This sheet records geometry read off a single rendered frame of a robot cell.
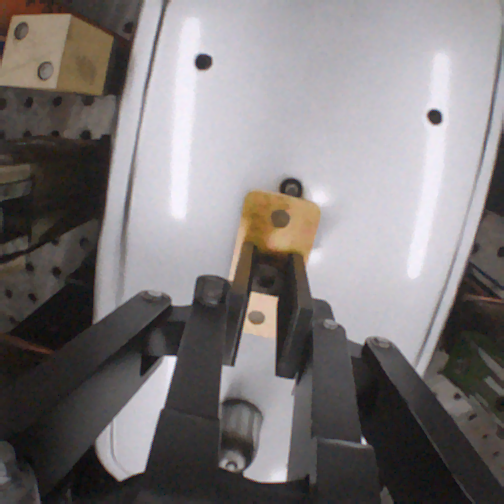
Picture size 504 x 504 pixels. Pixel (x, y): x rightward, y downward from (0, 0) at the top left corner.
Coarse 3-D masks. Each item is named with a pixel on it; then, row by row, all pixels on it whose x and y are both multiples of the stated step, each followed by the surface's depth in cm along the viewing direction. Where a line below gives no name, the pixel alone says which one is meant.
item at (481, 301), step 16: (480, 272) 43; (464, 288) 34; (464, 304) 30; (480, 304) 30; (496, 304) 31; (448, 320) 34; (464, 320) 29; (480, 320) 27; (496, 320) 26; (448, 336) 31; (496, 336) 24; (448, 352) 31
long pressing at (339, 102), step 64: (192, 0) 19; (256, 0) 19; (320, 0) 19; (384, 0) 19; (448, 0) 18; (128, 64) 20; (192, 64) 20; (256, 64) 20; (320, 64) 20; (384, 64) 20; (448, 64) 20; (128, 128) 21; (192, 128) 21; (256, 128) 21; (320, 128) 21; (384, 128) 21; (448, 128) 21; (128, 192) 22; (192, 192) 22; (320, 192) 22; (384, 192) 22; (448, 192) 22; (128, 256) 24; (192, 256) 23; (320, 256) 23; (384, 256) 23; (448, 256) 23; (256, 320) 24; (384, 320) 24; (256, 384) 26; (128, 448) 28
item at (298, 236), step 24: (264, 192) 20; (264, 216) 20; (312, 216) 20; (240, 240) 21; (264, 240) 21; (288, 240) 21; (312, 240) 20; (264, 264) 20; (264, 288) 21; (264, 312) 23; (264, 336) 23
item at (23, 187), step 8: (0, 184) 16; (8, 184) 16; (16, 184) 17; (24, 184) 17; (0, 192) 16; (8, 192) 16; (16, 192) 17; (24, 192) 18; (0, 200) 16; (8, 232) 18; (16, 232) 19; (0, 240) 17; (8, 240) 17; (16, 240) 18; (24, 240) 19; (0, 248) 17; (8, 248) 17; (16, 248) 18; (24, 248) 19; (0, 256) 17
